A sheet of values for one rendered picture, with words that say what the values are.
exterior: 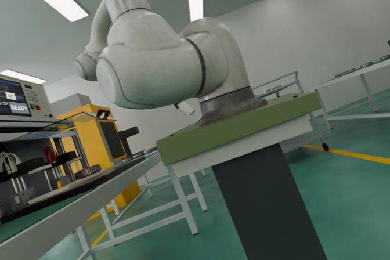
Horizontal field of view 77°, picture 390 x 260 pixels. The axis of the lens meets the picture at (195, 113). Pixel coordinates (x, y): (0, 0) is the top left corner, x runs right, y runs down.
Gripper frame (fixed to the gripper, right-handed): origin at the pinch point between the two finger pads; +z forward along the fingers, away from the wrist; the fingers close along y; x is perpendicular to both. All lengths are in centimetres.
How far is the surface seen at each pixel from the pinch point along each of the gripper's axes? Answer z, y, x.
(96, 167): -27, -37, -38
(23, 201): -23, -19, -64
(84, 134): -276, -303, -30
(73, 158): -38, -36, -44
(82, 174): -27, -36, -45
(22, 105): -61, -14, -45
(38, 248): 19, 24, -51
